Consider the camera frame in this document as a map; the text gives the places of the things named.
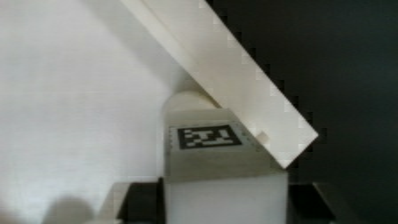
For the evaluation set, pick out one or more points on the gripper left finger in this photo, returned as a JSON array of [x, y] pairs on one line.
[[134, 204]]

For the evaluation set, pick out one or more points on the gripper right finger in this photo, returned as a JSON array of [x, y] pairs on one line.
[[317, 206]]

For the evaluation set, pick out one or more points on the white table leg with tag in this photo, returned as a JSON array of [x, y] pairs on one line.
[[226, 183]]

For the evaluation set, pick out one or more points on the white square table top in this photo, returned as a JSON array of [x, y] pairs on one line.
[[100, 57]]

